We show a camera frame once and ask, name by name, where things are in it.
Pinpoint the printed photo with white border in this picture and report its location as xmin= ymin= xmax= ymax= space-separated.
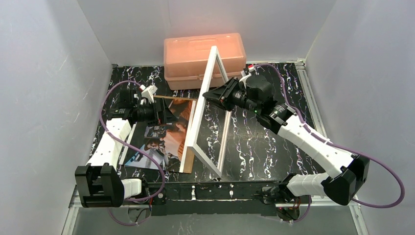
xmin=126 ymin=96 xmax=197 ymax=174

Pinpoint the white wooden picture frame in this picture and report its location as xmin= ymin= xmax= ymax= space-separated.
xmin=186 ymin=46 xmax=231 ymax=178

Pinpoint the brown cardboard backing board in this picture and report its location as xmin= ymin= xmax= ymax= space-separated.
xmin=156 ymin=95 xmax=197 ymax=174

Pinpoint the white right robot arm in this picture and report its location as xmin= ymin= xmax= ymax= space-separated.
xmin=203 ymin=75 xmax=369 ymax=206

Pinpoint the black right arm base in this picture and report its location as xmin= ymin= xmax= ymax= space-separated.
xmin=259 ymin=185 xmax=309 ymax=207

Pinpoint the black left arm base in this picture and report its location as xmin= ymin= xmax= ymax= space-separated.
xmin=121 ymin=179 xmax=166 ymax=205

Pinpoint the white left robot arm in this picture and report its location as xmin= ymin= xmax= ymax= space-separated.
xmin=74 ymin=86 xmax=177 ymax=208

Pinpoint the translucent orange plastic box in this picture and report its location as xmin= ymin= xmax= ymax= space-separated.
xmin=163 ymin=33 xmax=247 ymax=90

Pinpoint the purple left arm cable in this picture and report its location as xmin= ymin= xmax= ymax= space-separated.
xmin=98 ymin=80 xmax=166 ymax=227

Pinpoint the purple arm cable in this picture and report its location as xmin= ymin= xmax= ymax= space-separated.
xmin=98 ymin=80 xmax=166 ymax=227
xmin=254 ymin=63 xmax=406 ymax=224

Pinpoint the aluminium right side rail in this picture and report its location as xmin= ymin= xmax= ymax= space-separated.
xmin=295 ymin=59 xmax=327 ymax=137

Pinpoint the aluminium rail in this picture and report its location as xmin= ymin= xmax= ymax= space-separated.
xmin=295 ymin=59 xmax=327 ymax=137
xmin=69 ymin=189 xmax=362 ymax=208

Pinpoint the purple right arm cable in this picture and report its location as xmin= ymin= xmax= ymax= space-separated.
xmin=254 ymin=63 xmax=406 ymax=224

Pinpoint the aluminium front rail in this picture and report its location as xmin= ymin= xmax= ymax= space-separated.
xmin=69 ymin=189 xmax=362 ymax=208

